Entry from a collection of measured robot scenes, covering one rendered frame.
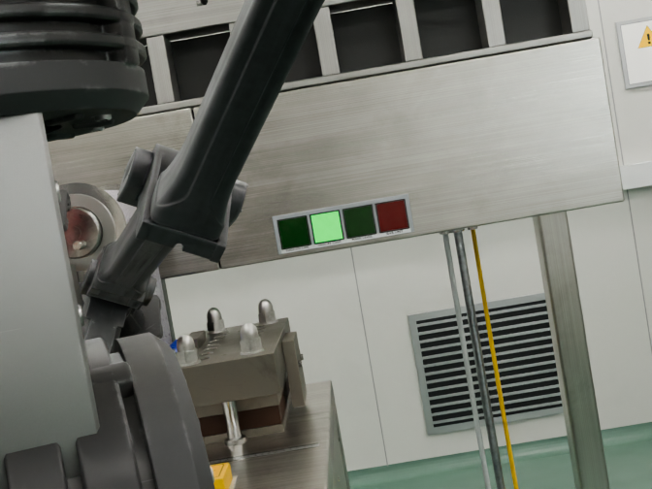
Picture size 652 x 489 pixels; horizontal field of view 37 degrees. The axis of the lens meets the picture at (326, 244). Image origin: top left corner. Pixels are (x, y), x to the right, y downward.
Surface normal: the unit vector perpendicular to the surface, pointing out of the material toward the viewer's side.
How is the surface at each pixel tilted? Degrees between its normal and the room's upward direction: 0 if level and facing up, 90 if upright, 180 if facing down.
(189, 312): 90
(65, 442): 90
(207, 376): 90
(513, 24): 90
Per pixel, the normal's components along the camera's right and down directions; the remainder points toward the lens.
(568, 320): -0.01, 0.06
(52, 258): 0.29, 0.00
